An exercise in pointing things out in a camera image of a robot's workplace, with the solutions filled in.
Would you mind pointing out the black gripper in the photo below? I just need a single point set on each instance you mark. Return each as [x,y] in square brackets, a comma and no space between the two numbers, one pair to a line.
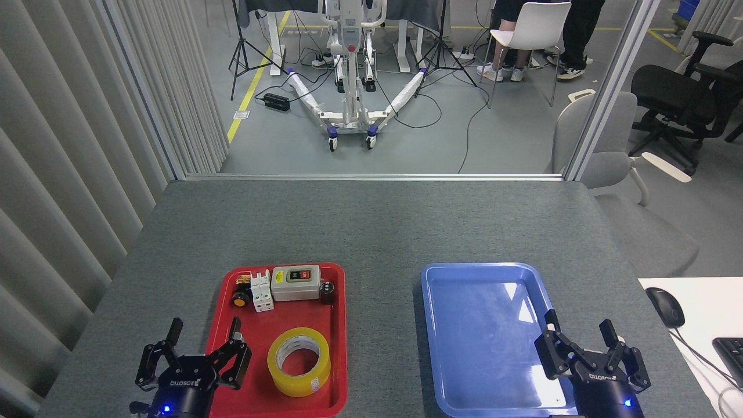
[603,397]
[186,395]

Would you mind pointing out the yellow tape roll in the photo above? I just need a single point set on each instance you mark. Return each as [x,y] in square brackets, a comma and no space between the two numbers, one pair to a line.
[278,371]

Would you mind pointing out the black computer mouse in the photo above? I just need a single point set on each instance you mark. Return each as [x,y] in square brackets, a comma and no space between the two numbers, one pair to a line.
[666,306]

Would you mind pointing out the white circuit breaker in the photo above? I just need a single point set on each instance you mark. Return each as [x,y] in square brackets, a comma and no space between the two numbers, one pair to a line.
[262,293]

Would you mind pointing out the blue plastic tray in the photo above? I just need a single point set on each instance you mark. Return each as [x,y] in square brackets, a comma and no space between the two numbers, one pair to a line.
[482,348]

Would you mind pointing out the red plastic tray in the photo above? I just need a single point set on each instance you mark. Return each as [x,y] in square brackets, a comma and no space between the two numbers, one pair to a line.
[302,316]

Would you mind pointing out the white desk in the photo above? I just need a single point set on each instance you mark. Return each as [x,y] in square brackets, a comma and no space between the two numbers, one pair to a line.
[711,307]

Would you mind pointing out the grey office chair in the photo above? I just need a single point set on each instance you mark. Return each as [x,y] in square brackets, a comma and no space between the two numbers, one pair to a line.
[650,238]

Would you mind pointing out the black keyboard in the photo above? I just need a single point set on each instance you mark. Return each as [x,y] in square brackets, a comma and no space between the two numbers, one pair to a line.
[732,357]

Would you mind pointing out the grey pleated partition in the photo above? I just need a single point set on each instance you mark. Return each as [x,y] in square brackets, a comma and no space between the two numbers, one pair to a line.
[58,174]

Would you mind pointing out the black power adapter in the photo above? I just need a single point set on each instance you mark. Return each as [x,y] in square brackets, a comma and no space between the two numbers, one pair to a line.
[276,102]

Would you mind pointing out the black office chair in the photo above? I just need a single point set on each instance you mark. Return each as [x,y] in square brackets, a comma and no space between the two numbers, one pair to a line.
[667,93]

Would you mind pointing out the black tripod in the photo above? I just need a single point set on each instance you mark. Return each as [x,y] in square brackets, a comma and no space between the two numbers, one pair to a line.
[239,46]
[442,40]

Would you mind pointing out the standing person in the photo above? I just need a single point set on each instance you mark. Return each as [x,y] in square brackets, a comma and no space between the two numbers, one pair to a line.
[580,29]

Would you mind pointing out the white power strip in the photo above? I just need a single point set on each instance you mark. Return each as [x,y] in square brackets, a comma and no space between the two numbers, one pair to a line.
[461,56]

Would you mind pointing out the white plastic chair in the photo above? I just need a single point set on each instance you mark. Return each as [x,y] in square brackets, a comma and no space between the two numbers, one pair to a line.
[537,23]

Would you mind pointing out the seated person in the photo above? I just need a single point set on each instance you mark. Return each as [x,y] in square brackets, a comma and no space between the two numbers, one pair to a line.
[508,8]

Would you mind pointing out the white stand on wheels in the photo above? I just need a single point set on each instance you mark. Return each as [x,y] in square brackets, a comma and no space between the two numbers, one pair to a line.
[351,35]

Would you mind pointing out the blue bin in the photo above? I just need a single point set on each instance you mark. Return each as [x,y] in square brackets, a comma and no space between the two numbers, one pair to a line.
[689,8]

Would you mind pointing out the grey push button switch box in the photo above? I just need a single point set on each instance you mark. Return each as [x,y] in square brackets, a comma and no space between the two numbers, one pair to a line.
[296,289]

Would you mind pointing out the black knob switch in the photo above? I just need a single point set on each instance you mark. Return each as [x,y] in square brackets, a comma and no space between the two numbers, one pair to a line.
[328,292]

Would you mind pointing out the silver frame rail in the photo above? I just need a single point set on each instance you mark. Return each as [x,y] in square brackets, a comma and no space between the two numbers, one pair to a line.
[371,176]

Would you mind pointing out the silver frame post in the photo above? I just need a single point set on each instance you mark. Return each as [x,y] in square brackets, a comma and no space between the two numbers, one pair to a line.
[609,93]

